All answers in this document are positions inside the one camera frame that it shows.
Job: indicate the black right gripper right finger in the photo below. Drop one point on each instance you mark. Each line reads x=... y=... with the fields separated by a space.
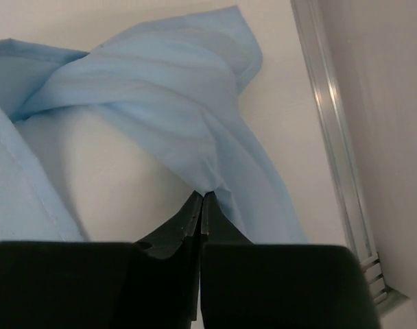
x=247 y=285

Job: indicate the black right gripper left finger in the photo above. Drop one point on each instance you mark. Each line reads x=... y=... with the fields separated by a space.
x=151 y=283

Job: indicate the light blue pillowcase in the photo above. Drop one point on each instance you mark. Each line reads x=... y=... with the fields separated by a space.
x=171 y=86

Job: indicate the white pillow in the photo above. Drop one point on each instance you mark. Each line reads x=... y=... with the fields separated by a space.
x=110 y=185

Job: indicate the aluminium side rail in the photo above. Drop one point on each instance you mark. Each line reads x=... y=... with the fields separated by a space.
x=350 y=196

